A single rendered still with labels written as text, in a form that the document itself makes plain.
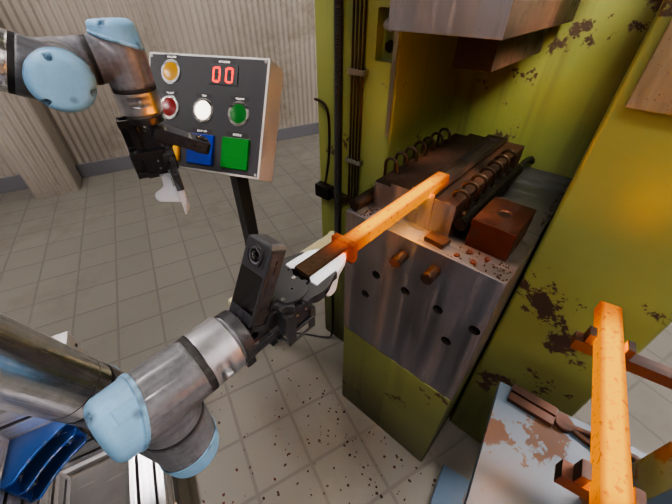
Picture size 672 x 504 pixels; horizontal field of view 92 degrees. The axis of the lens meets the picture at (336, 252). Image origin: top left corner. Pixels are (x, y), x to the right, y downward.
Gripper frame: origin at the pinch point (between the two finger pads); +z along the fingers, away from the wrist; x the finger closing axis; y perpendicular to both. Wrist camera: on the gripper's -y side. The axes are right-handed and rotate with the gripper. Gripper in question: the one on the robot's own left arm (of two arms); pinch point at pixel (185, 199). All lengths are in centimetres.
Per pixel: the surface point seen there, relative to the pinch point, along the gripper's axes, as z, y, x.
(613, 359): -1, -44, 73
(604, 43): -30, -94, 30
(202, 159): -5.5, -7.0, -8.2
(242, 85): -21.1, -20.4, -8.7
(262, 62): -25.7, -25.6, -7.3
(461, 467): 93, -58, 64
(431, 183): -7, -47, 32
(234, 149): -8.4, -14.5, -3.2
